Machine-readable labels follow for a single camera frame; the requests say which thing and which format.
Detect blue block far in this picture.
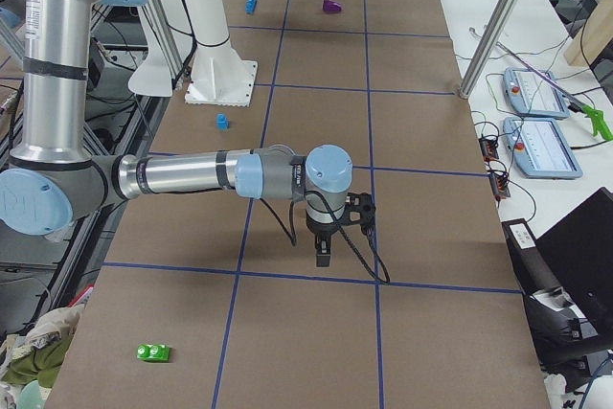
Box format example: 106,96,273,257
245,0,258,14

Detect blue block near pedestal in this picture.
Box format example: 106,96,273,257
216,113,230,130

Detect small circuit board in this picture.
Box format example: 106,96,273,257
478,136,499,162
488,172,511,201

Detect brown paper table mat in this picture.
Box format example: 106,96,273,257
45,0,551,409

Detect reacher grabber tool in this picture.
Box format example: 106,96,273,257
495,41,612,142

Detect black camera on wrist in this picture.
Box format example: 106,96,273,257
343,193,376,236

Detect green block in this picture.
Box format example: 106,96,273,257
136,343,171,363

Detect teach pendant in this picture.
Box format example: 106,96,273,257
503,117,583,179
503,67,570,120

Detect aluminium frame post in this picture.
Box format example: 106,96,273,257
458,0,518,100

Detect black braided cable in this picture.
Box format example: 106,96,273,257
261,191,392,284

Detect black laptop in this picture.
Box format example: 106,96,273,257
502,187,612,369

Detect purple trapezoid block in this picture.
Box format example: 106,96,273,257
322,0,343,14

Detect teach pendant far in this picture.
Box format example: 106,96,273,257
503,67,570,120

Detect teach pendant near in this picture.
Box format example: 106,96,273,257
503,117,583,179

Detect white pedestal column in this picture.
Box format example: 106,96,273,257
185,0,258,106

